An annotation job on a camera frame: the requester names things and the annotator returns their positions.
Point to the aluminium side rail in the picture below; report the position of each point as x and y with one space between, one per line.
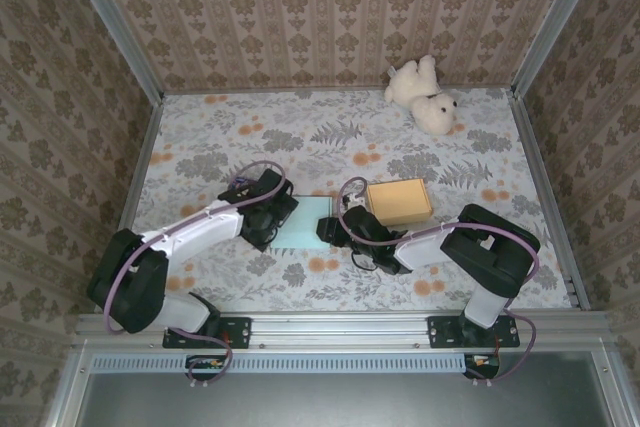
136 182
542 172

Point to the aluminium frame post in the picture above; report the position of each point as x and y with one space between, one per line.
110 22
555 22

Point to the grey metal sheet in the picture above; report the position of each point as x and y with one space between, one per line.
340 402

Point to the orange paper box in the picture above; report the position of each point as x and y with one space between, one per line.
400 202

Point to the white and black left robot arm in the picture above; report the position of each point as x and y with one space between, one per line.
200 232

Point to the floral table cover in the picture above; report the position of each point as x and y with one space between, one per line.
225 122

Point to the small blue card box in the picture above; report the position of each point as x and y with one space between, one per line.
241 180

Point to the white plush bear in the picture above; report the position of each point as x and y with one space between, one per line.
425 97

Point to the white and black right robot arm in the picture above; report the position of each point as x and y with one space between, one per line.
425 252

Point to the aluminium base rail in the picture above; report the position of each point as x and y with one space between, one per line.
340 329

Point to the teal paper box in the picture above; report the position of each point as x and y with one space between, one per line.
305 227

